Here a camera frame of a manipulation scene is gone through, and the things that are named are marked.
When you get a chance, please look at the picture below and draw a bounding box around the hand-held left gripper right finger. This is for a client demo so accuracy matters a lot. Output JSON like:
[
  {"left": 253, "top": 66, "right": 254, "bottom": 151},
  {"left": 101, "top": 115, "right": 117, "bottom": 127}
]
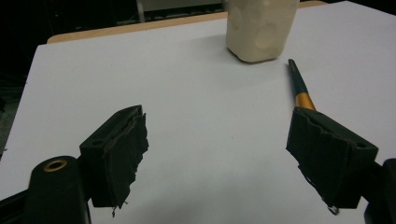
[{"left": 285, "top": 105, "right": 379, "bottom": 217}]

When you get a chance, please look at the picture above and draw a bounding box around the cream pen holder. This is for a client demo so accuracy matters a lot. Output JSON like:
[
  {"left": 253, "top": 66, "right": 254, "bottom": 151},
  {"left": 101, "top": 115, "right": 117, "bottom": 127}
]
[{"left": 225, "top": 0, "right": 301, "bottom": 63}]

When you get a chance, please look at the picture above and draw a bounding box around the metal stand pole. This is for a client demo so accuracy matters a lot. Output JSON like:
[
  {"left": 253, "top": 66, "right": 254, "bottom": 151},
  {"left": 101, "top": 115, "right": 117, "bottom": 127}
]
[{"left": 135, "top": 0, "right": 147, "bottom": 23}]

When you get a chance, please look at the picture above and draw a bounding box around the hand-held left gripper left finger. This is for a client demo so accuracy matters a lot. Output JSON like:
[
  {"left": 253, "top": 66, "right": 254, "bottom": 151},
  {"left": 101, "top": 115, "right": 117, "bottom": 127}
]
[{"left": 78, "top": 105, "right": 149, "bottom": 217}]

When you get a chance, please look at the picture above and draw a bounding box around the white table mat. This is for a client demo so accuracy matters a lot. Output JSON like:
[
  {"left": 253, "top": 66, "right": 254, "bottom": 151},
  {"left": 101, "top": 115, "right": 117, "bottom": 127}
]
[{"left": 0, "top": 0, "right": 396, "bottom": 224}]

